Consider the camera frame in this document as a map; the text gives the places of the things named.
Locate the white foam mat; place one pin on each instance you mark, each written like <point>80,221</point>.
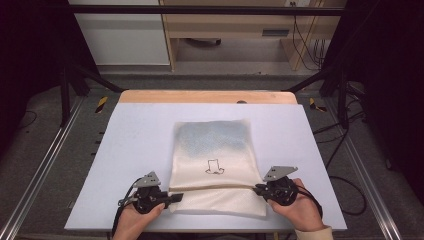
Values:
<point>140,140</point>

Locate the person's left hand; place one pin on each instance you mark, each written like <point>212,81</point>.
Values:
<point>133,220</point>

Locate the black metal frame leg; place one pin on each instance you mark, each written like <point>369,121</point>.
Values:
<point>342,100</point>
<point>65,93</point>

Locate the grey desk label plate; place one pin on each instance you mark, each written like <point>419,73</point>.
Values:
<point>275,32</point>

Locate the person's right hand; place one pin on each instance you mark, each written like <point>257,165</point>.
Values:
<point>300,210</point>

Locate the black horizontal frame bar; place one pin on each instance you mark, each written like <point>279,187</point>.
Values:
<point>200,10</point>

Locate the yellow black striped tape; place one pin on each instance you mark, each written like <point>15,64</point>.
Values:
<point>101,104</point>
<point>315,105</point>

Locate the black curved chair foot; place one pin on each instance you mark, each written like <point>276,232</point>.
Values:
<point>203,42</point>

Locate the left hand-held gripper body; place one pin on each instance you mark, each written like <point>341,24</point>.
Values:
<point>148,196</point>

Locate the light wooden desk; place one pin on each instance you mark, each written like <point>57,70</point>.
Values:
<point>226,25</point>

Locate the white cabinet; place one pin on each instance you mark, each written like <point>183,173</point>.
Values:
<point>123,36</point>

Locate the wooden table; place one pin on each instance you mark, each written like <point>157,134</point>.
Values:
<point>200,96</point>

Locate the aluminium floor rail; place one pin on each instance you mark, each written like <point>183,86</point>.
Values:
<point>366,173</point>
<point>40,166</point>

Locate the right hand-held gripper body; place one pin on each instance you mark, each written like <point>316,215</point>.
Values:
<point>281,191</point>

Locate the dark curtain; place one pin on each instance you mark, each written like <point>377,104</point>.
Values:
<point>393,83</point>
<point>30,66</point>

